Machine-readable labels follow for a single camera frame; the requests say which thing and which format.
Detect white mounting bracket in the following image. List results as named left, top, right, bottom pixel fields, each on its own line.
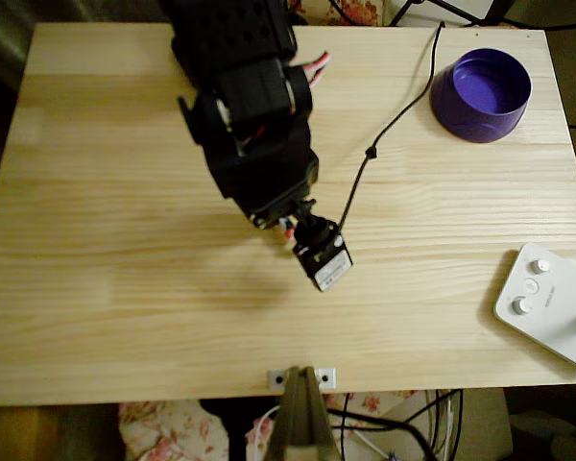
left=267, top=367, right=338, bottom=389

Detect black camera box white label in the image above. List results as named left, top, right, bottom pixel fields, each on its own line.
left=291, top=216, right=354, bottom=293

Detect black camera cable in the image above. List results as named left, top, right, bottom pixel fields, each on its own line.
left=336, top=19, right=446, bottom=231

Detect metal clamp bracket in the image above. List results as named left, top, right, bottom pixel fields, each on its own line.
left=263, top=365, right=340, bottom=461

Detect white lamp base with knobs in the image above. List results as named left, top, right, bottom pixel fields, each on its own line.
left=492, top=242, right=576, bottom=376

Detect floral fabric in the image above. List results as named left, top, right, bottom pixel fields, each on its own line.
left=287, top=0, right=383, bottom=26
left=118, top=389, right=414, bottom=461

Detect red white servo wires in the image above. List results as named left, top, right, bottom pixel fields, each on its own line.
left=290, top=51, right=333, bottom=88

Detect wooden table leg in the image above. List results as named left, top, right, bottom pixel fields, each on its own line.
left=0, top=405, right=61, bottom=461

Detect white cable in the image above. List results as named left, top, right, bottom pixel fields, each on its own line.
left=246, top=404, right=280, bottom=450

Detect purple bowl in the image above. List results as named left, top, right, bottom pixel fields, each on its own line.
left=429, top=46, right=534, bottom=144

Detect thick black cable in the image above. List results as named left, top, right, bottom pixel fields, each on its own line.
left=326, top=407, right=438, bottom=461

